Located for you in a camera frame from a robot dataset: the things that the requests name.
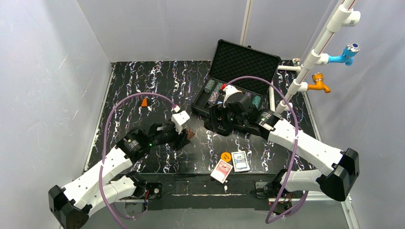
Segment blue playing card deck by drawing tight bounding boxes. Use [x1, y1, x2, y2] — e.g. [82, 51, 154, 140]
[231, 151, 250, 172]

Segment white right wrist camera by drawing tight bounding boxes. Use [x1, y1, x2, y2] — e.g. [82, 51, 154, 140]
[221, 84, 241, 103]

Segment green chip stack in case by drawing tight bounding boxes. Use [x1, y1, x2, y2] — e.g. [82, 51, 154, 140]
[252, 95, 262, 109]

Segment brown poker chip stack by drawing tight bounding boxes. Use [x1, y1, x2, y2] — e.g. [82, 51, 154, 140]
[187, 129, 195, 140]

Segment orange plastic tap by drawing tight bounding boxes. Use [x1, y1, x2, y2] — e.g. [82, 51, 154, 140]
[308, 73, 331, 94]

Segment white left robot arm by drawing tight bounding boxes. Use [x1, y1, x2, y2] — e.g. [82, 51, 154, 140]
[48, 121, 194, 229]

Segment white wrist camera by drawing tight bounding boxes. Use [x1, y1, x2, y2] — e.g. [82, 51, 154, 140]
[221, 84, 241, 103]
[171, 105, 190, 135]

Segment grey chip stack in case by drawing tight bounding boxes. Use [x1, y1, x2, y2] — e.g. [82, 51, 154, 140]
[207, 84, 222, 106]

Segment black poker set case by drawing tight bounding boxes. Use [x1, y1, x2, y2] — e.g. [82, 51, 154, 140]
[191, 39, 281, 136]

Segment blue plastic tap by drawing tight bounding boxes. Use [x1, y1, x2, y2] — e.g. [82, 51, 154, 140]
[328, 42, 361, 66]

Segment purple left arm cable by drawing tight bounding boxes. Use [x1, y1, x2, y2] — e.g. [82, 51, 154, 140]
[98, 92, 178, 229]

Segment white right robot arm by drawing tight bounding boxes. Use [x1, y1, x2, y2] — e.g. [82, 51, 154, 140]
[204, 92, 360, 201]

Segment orange dealer button lower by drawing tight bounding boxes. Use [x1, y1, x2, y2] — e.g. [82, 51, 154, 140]
[221, 152, 232, 163]

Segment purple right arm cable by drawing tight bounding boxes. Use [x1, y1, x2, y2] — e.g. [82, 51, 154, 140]
[221, 75, 309, 224]

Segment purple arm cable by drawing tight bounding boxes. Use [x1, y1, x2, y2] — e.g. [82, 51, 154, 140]
[221, 75, 309, 224]
[98, 92, 178, 229]

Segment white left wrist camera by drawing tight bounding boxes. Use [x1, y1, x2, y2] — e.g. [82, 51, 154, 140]
[171, 105, 190, 135]

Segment dark green chip stack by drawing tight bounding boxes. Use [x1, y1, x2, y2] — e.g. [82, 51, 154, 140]
[204, 79, 216, 94]

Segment white pvc pipe frame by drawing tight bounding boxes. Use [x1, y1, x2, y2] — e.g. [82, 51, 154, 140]
[275, 0, 361, 114]

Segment red playing card deck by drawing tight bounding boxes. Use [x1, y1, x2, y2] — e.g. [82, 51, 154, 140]
[210, 159, 233, 184]

